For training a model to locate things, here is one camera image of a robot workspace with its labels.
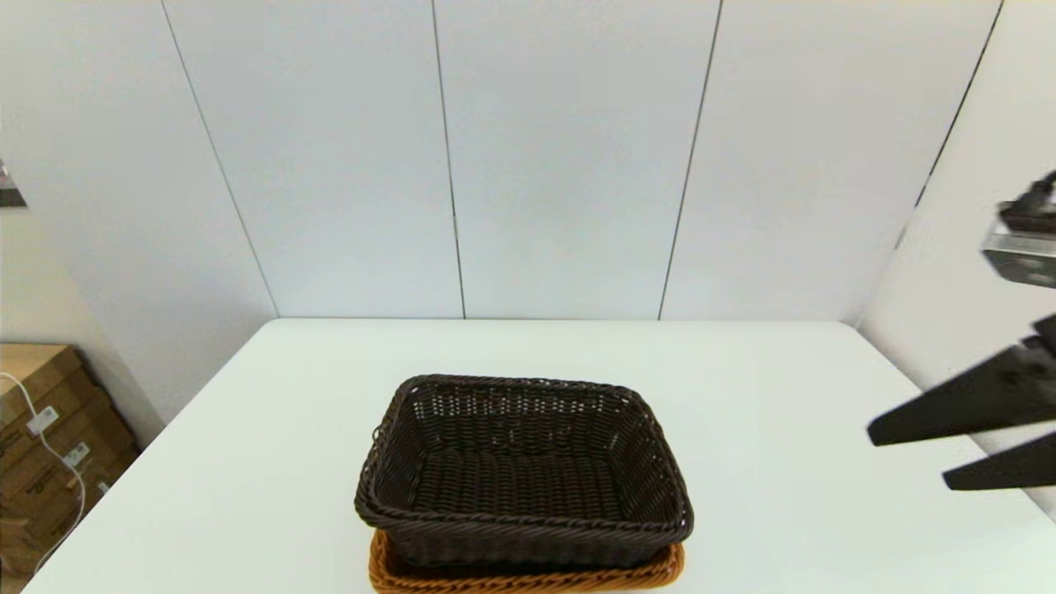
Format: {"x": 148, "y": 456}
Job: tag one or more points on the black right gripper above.
{"x": 1046, "y": 332}

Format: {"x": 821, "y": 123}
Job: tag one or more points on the dark brown wicker basket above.
{"x": 520, "y": 487}

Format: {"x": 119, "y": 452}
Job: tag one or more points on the orange wicker basket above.
{"x": 528, "y": 582}

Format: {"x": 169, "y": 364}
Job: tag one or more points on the white paper tag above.
{"x": 77, "y": 454}
{"x": 43, "y": 421}

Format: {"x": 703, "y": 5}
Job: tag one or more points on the brown cardboard box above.
{"x": 49, "y": 388}

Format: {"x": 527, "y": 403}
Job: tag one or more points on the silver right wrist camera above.
{"x": 1027, "y": 252}

